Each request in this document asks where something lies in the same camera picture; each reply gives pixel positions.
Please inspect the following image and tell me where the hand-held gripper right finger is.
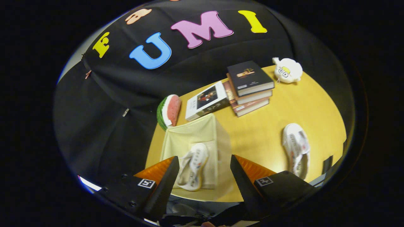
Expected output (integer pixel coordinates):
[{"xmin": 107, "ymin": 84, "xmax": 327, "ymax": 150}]
[{"xmin": 230, "ymin": 154, "xmax": 317, "ymax": 220}]

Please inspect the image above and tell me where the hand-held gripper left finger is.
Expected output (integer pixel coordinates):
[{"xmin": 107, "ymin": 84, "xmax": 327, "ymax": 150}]
[{"xmin": 95, "ymin": 156, "xmax": 180, "ymax": 222}]

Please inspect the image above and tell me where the white canvas shoe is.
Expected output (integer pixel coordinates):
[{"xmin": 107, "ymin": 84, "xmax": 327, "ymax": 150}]
[
  {"xmin": 282, "ymin": 123, "xmax": 311, "ymax": 180},
  {"xmin": 175, "ymin": 143, "xmax": 209, "ymax": 191}
]

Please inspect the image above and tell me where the cream fabric storage box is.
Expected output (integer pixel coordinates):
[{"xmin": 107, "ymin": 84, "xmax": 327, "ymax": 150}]
[{"xmin": 159, "ymin": 113, "xmax": 235, "ymax": 194}]

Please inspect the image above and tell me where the computer monitor screen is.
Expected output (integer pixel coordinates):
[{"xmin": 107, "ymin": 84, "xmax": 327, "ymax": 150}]
[{"xmin": 78, "ymin": 176, "xmax": 101, "ymax": 191}]

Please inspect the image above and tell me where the watermelon slice toy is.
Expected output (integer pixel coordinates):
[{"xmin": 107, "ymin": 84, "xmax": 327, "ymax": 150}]
[{"xmin": 157, "ymin": 94, "xmax": 182, "ymax": 131}]

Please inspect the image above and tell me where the white book with portrait cover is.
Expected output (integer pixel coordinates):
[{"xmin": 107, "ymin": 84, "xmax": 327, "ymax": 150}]
[{"xmin": 185, "ymin": 81, "xmax": 230, "ymax": 122}]

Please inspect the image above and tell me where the black hardcover book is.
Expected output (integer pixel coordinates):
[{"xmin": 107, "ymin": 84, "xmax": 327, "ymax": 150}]
[{"xmin": 227, "ymin": 61, "xmax": 275, "ymax": 97}]

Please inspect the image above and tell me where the white plush toy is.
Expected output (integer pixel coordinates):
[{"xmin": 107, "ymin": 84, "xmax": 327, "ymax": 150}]
[{"xmin": 272, "ymin": 57, "xmax": 303, "ymax": 84}]

